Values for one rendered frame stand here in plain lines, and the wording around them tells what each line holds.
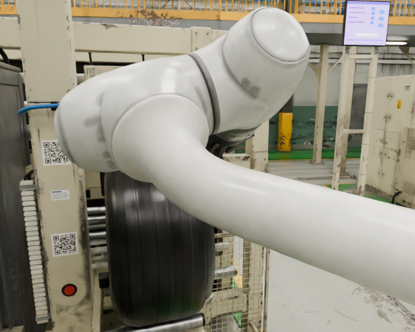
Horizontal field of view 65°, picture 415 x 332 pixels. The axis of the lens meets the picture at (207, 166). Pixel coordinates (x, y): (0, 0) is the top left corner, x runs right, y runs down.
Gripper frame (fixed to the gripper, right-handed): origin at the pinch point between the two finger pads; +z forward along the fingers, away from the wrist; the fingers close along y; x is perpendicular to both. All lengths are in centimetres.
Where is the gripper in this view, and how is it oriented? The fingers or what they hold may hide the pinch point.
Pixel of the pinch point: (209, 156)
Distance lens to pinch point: 72.6
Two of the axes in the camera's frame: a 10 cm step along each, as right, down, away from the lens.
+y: 9.6, -1.7, 2.2
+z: -1.7, 2.8, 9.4
